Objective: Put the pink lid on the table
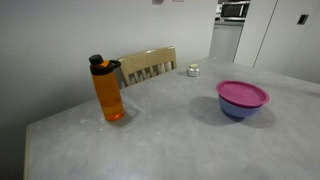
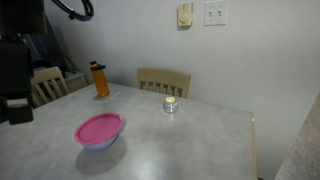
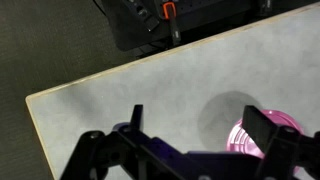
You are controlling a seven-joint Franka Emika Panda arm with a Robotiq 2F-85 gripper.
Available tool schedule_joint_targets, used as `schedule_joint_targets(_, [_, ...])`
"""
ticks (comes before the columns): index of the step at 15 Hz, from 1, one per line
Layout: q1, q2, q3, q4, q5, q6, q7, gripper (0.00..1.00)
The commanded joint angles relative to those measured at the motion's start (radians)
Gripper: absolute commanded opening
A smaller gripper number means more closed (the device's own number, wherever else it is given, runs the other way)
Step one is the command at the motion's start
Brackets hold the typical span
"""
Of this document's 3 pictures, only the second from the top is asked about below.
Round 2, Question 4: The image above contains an orange water bottle black cap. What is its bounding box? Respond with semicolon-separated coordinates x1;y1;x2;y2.
89;60;111;99

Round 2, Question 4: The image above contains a pink round lid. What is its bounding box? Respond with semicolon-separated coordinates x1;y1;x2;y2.
74;112;125;146

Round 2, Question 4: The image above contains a white double light switch plate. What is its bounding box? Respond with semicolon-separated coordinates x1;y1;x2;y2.
203;0;229;27

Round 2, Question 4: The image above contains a beige low cabinet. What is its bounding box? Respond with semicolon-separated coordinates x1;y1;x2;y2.
62;71;90;94

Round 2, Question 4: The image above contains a beige wall dimmer switch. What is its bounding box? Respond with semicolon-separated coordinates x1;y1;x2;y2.
177;2;194;28

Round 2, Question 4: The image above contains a blue plastic bowl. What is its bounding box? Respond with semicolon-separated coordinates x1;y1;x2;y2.
80;131;123;151

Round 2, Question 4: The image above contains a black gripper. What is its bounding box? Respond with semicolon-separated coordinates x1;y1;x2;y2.
0;39;35;126

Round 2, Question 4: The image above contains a wooden chair with slatted back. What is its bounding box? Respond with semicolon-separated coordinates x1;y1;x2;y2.
136;67;192;99
30;65;71;110

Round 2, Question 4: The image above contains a small glass candle jar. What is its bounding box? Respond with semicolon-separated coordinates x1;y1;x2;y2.
162;96;179;114

